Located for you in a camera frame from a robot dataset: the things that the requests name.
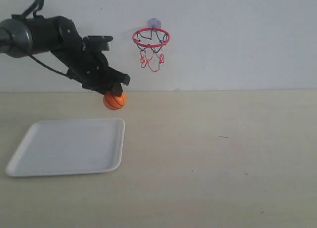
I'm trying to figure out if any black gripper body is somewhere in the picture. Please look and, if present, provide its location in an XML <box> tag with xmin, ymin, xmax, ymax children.
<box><xmin>51</xmin><ymin>48</ymin><xmax>130</xmax><ymax>91</ymax></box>

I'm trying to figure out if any small orange basketball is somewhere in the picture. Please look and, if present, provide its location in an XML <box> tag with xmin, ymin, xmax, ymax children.
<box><xmin>103</xmin><ymin>92</ymin><xmax>126</xmax><ymax>110</ymax></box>

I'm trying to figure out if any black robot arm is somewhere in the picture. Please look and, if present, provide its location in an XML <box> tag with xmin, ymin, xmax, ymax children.
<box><xmin>0</xmin><ymin>15</ymin><xmax>130</xmax><ymax>96</ymax></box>

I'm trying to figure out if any red mini basketball hoop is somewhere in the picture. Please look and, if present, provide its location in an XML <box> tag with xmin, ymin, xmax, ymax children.
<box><xmin>132</xmin><ymin>27</ymin><xmax>171</xmax><ymax>72</ymax></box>

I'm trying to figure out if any white plastic tray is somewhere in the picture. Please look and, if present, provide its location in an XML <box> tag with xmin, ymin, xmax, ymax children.
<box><xmin>5</xmin><ymin>118</ymin><xmax>125</xmax><ymax>177</ymax></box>

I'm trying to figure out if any clear suction cup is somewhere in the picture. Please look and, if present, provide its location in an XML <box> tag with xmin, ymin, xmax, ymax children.
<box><xmin>147</xmin><ymin>18</ymin><xmax>161</xmax><ymax>29</ymax></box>

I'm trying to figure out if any black cable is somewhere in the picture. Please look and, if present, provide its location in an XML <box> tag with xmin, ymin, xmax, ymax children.
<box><xmin>28</xmin><ymin>53</ymin><xmax>75</xmax><ymax>81</ymax></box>

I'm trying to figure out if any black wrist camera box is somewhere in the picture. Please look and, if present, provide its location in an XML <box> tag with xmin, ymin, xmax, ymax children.
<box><xmin>83</xmin><ymin>36</ymin><xmax>113</xmax><ymax>52</ymax></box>

